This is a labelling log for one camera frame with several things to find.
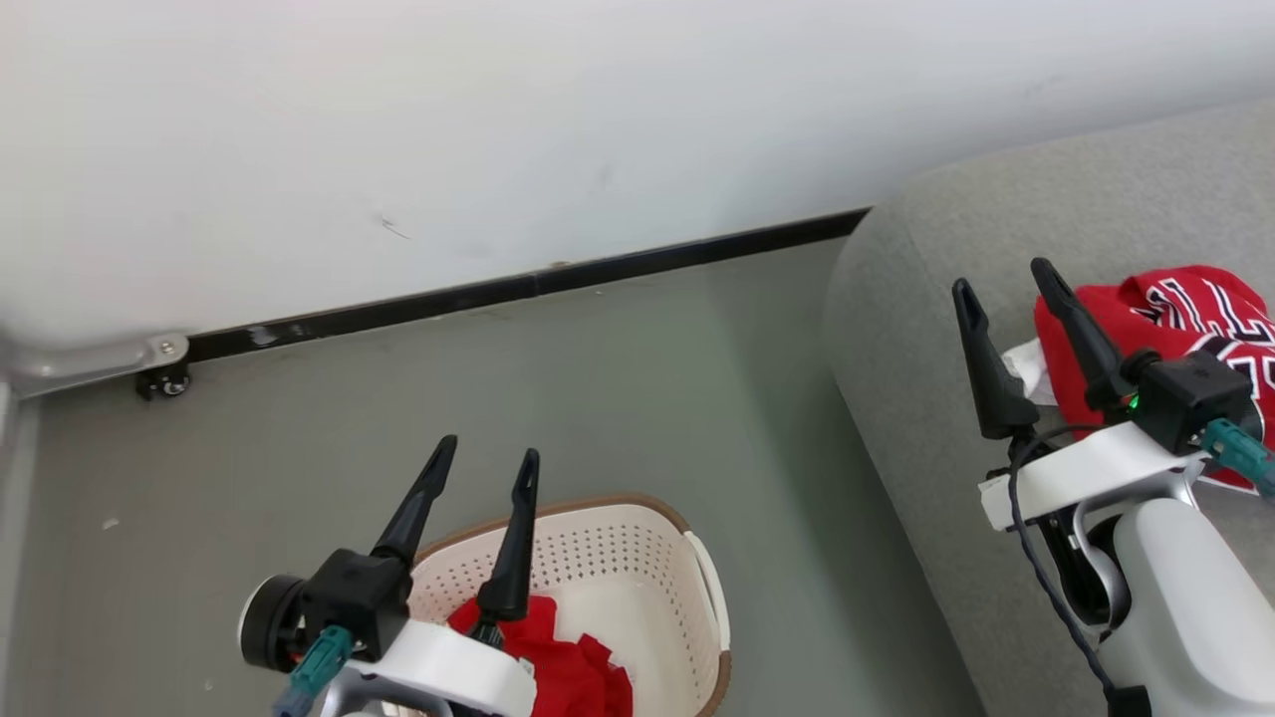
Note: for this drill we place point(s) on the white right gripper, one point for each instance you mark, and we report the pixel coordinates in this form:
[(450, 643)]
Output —
[(1086, 463)]

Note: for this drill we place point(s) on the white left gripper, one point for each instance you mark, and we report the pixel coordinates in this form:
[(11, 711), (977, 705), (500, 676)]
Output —
[(448, 662)]

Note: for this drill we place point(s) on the red jersey with lettering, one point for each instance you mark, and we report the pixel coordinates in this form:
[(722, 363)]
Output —
[(1165, 319)]

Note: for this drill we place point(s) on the red garment with white hem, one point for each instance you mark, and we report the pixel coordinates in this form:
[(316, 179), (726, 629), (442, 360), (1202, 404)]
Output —
[(568, 677)]

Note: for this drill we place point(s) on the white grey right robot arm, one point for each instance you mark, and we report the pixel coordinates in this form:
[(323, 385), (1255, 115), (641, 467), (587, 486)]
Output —
[(1195, 597)]

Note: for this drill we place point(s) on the grey fabric sofa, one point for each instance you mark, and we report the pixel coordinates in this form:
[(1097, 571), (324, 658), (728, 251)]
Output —
[(946, 249)]

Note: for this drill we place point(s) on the cream perforated laundry basket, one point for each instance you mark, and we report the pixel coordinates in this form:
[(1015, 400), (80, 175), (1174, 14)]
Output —
[(628, 568)]

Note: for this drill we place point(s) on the black baseboard strip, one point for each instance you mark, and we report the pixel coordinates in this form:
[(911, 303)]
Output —
[(548, 281)]

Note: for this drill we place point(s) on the small black caster wheel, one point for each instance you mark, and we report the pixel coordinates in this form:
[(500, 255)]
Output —
[(164, 383)]

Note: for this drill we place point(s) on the grey floor skirting strip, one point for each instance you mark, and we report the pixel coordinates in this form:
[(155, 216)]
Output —
[(15, 558)]

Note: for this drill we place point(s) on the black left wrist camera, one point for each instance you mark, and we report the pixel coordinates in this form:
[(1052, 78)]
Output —
[(354, 602)]

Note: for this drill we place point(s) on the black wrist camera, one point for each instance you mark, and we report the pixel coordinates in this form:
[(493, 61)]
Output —
[(1190, 398), (354, 602)]

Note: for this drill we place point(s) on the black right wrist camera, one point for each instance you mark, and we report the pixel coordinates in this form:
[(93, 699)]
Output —
[(1190, 398)]

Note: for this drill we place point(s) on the grey metal frame rail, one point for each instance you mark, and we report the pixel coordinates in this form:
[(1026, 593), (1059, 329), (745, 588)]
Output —
[(80, 363)]

